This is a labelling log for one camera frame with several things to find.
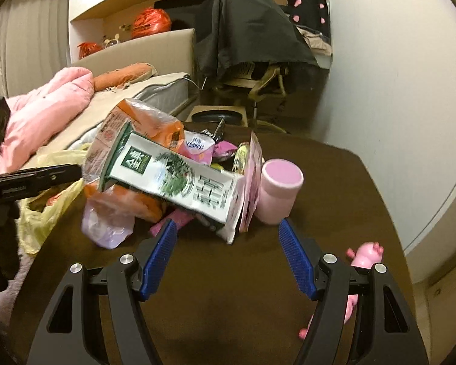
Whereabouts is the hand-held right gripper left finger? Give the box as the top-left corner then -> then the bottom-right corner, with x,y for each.
26,220 -> 178,365

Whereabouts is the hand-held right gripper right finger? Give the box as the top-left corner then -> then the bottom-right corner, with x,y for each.
278,218 -> 430,365

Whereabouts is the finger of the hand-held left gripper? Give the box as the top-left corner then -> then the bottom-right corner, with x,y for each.
0,97 -> 83,206

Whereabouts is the yellow plastic bag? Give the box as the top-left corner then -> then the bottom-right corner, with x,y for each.
17,148 -> 90,255

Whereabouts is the green white carton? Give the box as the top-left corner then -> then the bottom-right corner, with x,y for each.
98,122 -> 246,245

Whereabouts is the pink tissue packet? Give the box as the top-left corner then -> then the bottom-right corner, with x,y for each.
237,131 -> 267,233

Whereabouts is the pink plastic wrapper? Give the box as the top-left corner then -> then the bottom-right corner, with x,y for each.
149,209 -> 196,236

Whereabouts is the pink fluffy cloth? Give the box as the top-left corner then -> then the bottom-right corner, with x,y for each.
0,253 -> 36,312

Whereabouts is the lavender clear plastic bag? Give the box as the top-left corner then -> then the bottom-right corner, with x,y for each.
81,194 -> 135,250

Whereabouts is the pink plastic jar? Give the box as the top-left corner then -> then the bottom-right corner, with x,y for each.
255,158 -> 305,225

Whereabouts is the pink caterpillar toy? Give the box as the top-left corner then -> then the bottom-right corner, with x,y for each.
298,241 -> 385,341

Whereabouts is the pink blanket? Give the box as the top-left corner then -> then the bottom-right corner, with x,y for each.
0,66 -> 95,176

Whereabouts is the white purple-print wrapper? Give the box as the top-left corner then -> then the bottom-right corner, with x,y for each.
182,131 -> 215,166

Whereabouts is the yellow snack wrapper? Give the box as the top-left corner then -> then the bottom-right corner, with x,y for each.
232,142 -> 251,176

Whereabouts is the orange printed plastic bag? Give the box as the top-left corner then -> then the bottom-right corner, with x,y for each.
83,99 -> 185,223

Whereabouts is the beige curtain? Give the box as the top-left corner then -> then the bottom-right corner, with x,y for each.
0,0 -> 71,99

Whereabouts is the black silver wrapper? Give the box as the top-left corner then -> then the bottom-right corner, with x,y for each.
201,118 -> 227,141

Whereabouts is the beige wooden cabinet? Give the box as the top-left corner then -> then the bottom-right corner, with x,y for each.
410,251 -> 456,354

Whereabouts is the orange pillow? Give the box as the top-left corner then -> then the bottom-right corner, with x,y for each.
92,63 -> 158,92

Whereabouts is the small red plastic bag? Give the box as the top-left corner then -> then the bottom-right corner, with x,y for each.
77,42 -> 104,59

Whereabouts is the black round disc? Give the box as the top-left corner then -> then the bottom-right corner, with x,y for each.
191,111 -> 242,125

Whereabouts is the grey quilted mattress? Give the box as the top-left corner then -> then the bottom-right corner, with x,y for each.
19,72 -> 192,168

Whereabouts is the cardboard box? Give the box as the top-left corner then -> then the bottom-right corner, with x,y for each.
190,104 -> 249,128

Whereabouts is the small plush toy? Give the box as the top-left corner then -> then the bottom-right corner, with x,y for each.
102,33 -> 123,49

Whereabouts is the beige bed headboard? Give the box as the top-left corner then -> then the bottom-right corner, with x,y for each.
70,28 -> 197,84

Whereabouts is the beige office chair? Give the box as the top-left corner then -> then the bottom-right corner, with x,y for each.
213,63 -> 289,134

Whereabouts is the large red plastic bag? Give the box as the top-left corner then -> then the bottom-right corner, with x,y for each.
131,7 -> 172,39

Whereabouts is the beige folded cloth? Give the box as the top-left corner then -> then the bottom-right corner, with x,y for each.
298,26 -> 333,56

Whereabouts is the black cloth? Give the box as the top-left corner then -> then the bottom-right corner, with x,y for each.
195,0 -> 320,84

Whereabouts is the black garment with pink dots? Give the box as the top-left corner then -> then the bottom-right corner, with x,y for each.
287,0 -> 331,37

